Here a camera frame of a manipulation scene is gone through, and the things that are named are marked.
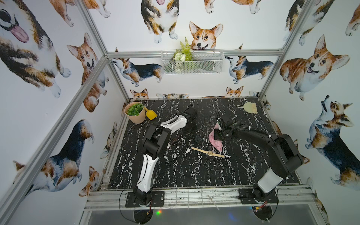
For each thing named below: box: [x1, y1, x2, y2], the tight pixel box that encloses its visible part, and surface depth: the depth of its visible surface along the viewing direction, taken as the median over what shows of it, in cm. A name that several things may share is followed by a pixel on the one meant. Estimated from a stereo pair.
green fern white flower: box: [172, 36, 195, 62], surface depth 84 cm
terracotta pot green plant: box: [124, 101, 146, 125], surface depth 99 cm
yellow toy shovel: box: [143, 106, 158, 121], surface depth 112 cm
